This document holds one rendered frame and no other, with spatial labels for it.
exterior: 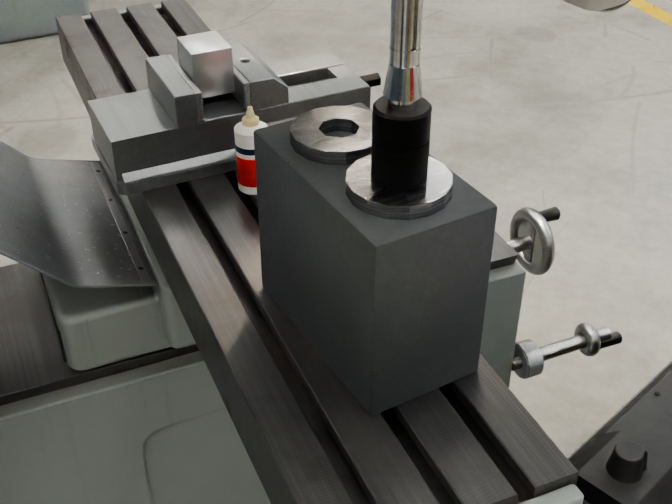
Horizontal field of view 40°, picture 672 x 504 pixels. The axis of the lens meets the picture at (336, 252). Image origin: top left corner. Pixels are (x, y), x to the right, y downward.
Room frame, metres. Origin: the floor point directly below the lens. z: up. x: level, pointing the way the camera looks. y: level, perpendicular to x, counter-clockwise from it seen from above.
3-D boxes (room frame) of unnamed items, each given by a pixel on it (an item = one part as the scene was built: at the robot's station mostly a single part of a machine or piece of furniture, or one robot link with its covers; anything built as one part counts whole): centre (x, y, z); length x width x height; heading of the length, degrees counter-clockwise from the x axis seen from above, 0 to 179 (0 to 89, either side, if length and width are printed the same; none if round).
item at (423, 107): (0.66, -0.05, 1.20); 0.05 x 0.05 x 0.01
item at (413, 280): (0.70, -0.03, 1.03); 0.22 x 0.12 x 0.20; 30
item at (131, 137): (1.09, 0.14, 0.99); 0.35 x 0.15 x 0.11; 115
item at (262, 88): (1.10, 0.11, 1.02); 0.12 x 0.06 x 0.04; 25
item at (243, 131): (0.97, 0.10, 0.99); 0.04 x 0.04 x 0.11
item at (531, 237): (1.26, -0.30, 0.63); 0.16 x 0.12 x 0.12; 113
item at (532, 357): (1.15, -0.38, 0.51); 0.22 x 0.06 x 0.06; 113
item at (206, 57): (1.07, 0.16, 1.05); 0.06 x 0.05 x 0.06; 25
